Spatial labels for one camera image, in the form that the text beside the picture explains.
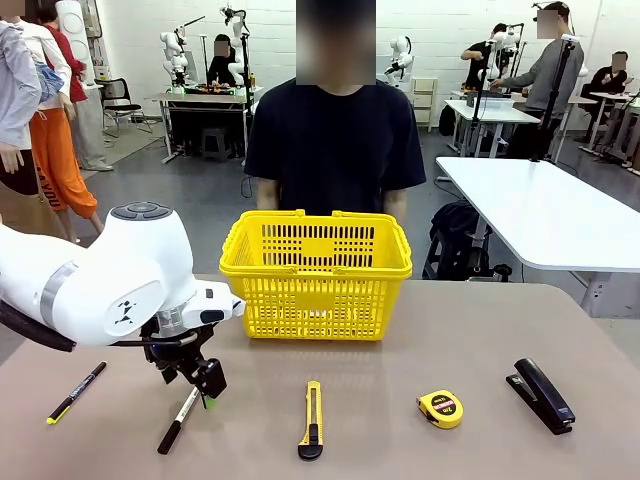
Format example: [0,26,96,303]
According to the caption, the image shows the black backpack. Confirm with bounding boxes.
[428,199,496,281]

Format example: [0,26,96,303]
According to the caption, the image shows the seated person in black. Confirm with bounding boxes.
[206,33,242,90]
[589,51,630,109]

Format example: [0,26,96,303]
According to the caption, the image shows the standing person in black shirt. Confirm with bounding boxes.
[460,22,507,99]

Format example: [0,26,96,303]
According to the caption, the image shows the white marker with black cap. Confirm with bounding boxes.
[156,385,197,456]

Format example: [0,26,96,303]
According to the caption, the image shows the small white desk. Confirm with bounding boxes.
[443,97,542,160]

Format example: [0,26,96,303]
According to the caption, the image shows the black camera stand pole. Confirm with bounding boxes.
[472,39,494,151]
[238,29,253,151]

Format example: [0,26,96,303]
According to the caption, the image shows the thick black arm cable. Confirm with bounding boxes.
[0,298,79,354]

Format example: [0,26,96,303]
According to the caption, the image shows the white robot workstation table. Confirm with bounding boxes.
[151,84,265,166]

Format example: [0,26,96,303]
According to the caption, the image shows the yellow black utility knife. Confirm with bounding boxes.
[297,380,325,462]

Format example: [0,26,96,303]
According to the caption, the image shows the person in red jacket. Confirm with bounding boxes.
[42,4,115,172]

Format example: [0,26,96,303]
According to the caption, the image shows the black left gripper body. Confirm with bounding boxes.
[141,322,217,375]

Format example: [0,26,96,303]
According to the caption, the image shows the mannequin with orange trousers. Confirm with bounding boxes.
[22,0,107,246]

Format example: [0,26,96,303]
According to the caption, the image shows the white drawer cabinet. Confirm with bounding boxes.
[412,76,440,134]

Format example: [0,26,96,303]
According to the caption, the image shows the mannequin with brown apron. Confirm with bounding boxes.
[0,0,59,239]

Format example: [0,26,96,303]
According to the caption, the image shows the black pen with yellow tip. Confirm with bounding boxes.
[46,360,108,426]

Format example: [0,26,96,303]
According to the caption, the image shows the person's left forearm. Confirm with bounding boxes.
[382,187,409,221]

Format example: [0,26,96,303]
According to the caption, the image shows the white height-adjustable desk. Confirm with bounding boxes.
[579,89,640,174]

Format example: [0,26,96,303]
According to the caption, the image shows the grey plastic stool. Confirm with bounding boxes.
[201,127,232,162]

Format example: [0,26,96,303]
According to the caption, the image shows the large white table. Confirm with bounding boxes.
[434,156,640,320]

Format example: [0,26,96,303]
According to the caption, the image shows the yellow tape measure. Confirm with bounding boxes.
[416,388,465,431]

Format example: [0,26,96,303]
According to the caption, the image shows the white tower air conditioner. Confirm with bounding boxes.
[54,0,96,86]

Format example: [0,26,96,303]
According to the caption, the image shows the black office chair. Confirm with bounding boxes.
[94,77,154,139]

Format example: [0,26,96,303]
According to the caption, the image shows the person in navy t-shirt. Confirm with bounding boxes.
[243,0,427,216]

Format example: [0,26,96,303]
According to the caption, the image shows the black slanted tripod pole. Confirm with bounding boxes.
[529,33,579,164]

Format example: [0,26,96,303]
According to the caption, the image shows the person's right forearm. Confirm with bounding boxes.
[256,177,280,211]

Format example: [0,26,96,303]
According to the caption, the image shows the yellow plastic shopping basket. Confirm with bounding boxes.
[218,209,414,343]

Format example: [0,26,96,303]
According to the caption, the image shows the thin black cable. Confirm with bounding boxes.
[107,332,199,349]

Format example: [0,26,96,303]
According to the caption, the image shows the black stapler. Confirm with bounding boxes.
[505,356,577,436]

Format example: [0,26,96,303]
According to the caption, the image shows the person in grey sweater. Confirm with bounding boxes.
[492,1,585,162]

